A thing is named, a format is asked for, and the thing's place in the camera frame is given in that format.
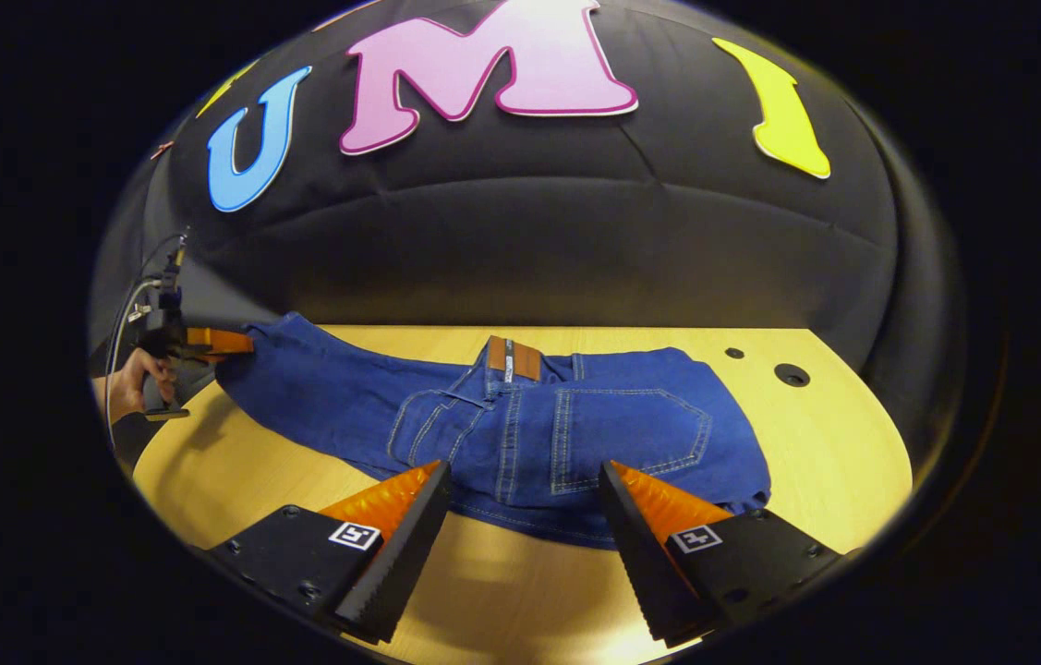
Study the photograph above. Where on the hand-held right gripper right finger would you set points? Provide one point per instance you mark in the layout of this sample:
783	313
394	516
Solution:
633	545

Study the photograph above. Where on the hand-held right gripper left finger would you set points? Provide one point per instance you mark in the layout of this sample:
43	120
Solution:
409	540

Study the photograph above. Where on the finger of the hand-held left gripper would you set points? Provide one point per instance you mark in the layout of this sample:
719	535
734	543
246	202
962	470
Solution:
220	342
192	360

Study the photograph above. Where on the blue jeans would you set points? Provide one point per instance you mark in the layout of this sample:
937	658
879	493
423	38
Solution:
575	434

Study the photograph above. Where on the small copper clip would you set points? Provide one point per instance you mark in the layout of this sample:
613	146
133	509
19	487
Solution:
162	149

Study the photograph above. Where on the black backdrop cloth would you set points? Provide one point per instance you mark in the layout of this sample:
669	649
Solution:
529	240

